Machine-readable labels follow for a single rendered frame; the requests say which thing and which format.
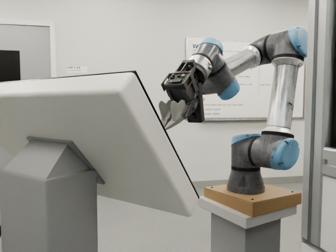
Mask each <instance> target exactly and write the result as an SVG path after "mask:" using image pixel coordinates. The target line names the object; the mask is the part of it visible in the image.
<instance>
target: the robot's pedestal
mask: <svg viewBox="0 0 336 252"><path fill-rule="evenodd" d="M197 205H198V206H199V207H201V208H203V209H205V210H207V211H210V212H211V247H210V252H280V239H281V219H282V218H285V217H288V216H292V215H295V214H297V205H294V206H291V207H287V208H284V209H280V210H277V211H273V212H269V213H266V214H262V215H259V216H255V217H251V216H249V215H246V214H244V213H242V212H239V211H237V210H235V209H232V208H230V207H228V206H225V205H223V204H221V203H218V202H216V201H214V200H211V199H209V198H207V197H204V195H203V196H200V197H199V198H198V201H197Z"/></svg>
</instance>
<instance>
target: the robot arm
mask: <svg viewBox="0 0 336 252"><path fill-rule="evenodd" d="M307 48H308V31H307V30H306V29H305V28H304V27H301V26H297V27H291V28H289V29H286V30H282V31H279V32H276V33H272V34H268V35H266V36H263V37H261V38H260V39H258V40H256V41H254V42H252V43H251V44H249V45H247V46H245V47H244V48H243V49H242V50H241V52H239V53H237V54H235V55H233V56H231V57H229V58H227V59H225V60H224V59H223V57H222V54H223V45H222V43H221V42H220V41H219V40H218V39H216V38H214V37H208V38H205V39H204V40H203V41H202V42H201V43H200V44H199V45H198V46H197V48H196V50H195V51H194V53H193V54H192V56H191V57H190V58H189V60H183V61H182V62H181V64H180V65H179V66H178V68H177V69H176V71H175V72H171V73H168V75H167V76H166V78H165V79H164V80H163V82H162V83H161V84H160V85H161V87H162V89H163V91H165V90H166V93H167V95H168V97H169V98H170V100H168V101H167V102H166V103H165V102H163V101H162V100H161V101H160V102H159V104H158V107H159V111H160V114H161V122H162V124H163V126H164V128H165V130H168V129H170V128H172V127H174V126H176V125H177V124H179V123H180V122H182V121H183V120H185V119H186V118H187V121H188V122H189V123H202V122H204V121H205V114H204V103H203V95H210V94H217V96H218V97H220V99H221V100H223V101H226V100H229V99H231V98H233V97H234V96H236V95H237V93H238V92H239V90H240V85H239V83H238V81H237V79H236V77H235V76H236V75H238V74H240V73H242V72H244V71H245V70H247V69H249V68H251V69H253V68H256V67H258V66H261V65H266V64H272V65H273V66H274V74H273V81H272V88H271V96H270V103H269V110H268V117H267V124H266V128H265V129H263V130H262V131H261V134H260V133H248V134H239V135H234V136H233V137H232V139H231V145H230V146H231V172H230V175H229V179H228V182H227V185H226V189H227V190H228V191H230V192H232V193H237V194H246V195H256V194H262V193H264V192H265V185H264V182H263V178H262V175H261V167H262V168H268V169H274V170H284V171H285V170H289V169H291V168H292V167H293V166H294V165H295V164H296V162H297V160H298V158H299V154H300V147H299V143H298V142H297V141H296V140H295V139H294V136H295V135H294V134H293V133H292V131H291V124H292V117H293V109H294V102H295V94H296V86H297V79H298V71H299V68H300V67H302V66H303V65H304V59H305V58H306V57H307ZM167 78H168V80H167V82H166V83H165V84H164V82H165V81H166V79H167Z"/></svg>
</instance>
